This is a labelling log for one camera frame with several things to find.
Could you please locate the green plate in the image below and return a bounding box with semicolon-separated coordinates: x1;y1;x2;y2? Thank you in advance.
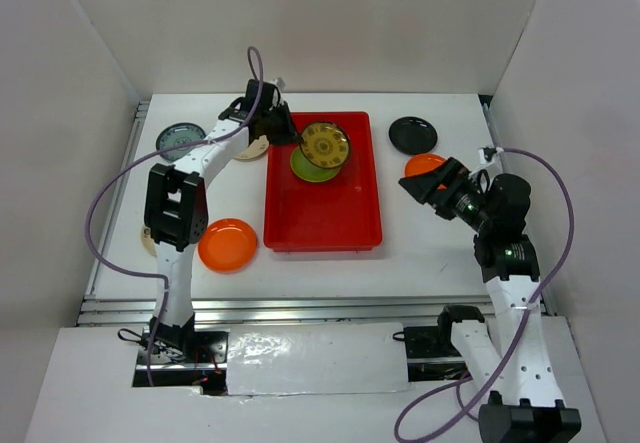
290;148;341;183

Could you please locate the beige plate near bin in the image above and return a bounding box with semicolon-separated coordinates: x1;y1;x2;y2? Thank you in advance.
234;136;270;161

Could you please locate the blue patterned plate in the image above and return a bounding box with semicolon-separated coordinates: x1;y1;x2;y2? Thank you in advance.
155;122;206;162

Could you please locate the yellow patterned plate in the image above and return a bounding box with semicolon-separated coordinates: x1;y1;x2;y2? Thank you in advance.
299;121;351;169

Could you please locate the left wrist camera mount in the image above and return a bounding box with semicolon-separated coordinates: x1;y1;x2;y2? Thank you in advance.
265;77;285;101

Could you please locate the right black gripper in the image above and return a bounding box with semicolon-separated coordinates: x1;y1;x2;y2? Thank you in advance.
398;155;494;230

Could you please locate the red plastic bin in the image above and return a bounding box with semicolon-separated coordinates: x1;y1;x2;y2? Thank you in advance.
263;111;383;252

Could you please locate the orange plate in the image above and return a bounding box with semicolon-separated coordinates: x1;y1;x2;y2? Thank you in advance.
404;153;446;177
198;218;258;273

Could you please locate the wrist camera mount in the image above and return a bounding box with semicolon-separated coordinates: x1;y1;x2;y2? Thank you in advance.
478;146;504;166
265;77;285;101

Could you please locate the orange plate right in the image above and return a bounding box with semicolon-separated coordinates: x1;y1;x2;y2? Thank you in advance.
404;153;446;177

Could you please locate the white front cover panel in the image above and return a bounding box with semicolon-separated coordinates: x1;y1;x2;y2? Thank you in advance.
226;323;409;396

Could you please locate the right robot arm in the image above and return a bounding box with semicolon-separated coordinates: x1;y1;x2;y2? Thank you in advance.
399;158;582;442

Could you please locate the beige plate with characters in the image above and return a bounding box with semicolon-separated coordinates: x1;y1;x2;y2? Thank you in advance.
141;226;156;257

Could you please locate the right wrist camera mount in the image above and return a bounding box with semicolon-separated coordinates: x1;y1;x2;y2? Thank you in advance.
478;146;504;166

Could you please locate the black plate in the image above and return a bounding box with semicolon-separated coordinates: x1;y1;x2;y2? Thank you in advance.
388;116;438;156

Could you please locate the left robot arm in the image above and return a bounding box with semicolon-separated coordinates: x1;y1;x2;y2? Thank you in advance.
144;78;301;362

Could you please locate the orange plate left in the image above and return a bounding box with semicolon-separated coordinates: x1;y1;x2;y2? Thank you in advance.
198;218;258;273

